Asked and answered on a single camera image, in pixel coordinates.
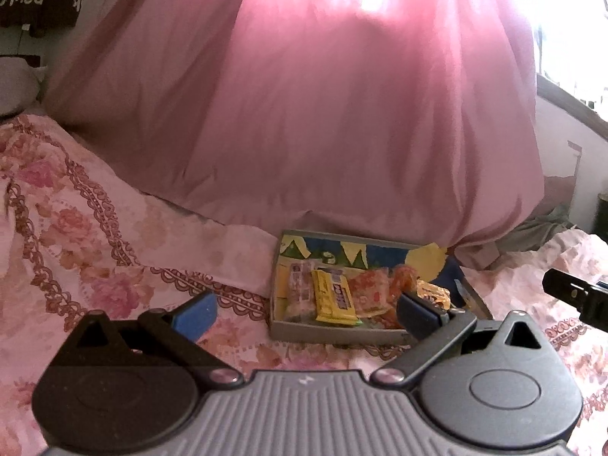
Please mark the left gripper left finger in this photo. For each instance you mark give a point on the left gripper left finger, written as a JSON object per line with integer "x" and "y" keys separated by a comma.
{"x": 174, "y": 336}

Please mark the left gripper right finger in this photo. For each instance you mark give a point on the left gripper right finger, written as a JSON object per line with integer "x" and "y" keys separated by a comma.
{"x": 437, "y": 332}

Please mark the orange snack bag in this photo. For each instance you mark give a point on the orange snack bag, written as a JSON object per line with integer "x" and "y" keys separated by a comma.
{"x": 404, "y": 279}

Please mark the clear floral cracker pack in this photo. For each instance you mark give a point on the clear floral cracker pack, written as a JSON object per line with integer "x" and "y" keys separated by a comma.
{"x": 369, "y": 292}

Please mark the yellow snack bar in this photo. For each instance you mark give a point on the yellow snack bar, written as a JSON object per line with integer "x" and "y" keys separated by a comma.
{"x": 333, "y": 299}

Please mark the clear biscuit pack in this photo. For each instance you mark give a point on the clear biscuit pack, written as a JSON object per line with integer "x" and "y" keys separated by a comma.
{"x": 301, "y": 305}

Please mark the dark bedside furniture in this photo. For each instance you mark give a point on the dark bedside furniture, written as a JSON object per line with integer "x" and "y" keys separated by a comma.
{"x": 600, "y": 226}

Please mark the grey green cloth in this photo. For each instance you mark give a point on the grey green cloth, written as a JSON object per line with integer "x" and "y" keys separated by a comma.
{"x": 536, "y": 230}

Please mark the floral pink bedsheet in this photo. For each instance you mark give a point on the floral pink bedsheet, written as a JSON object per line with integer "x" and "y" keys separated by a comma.
{"x": 75, "y": 237}

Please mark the pink curtain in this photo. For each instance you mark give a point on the pink curtain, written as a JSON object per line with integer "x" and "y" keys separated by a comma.
{"x": 406, "y": 120}

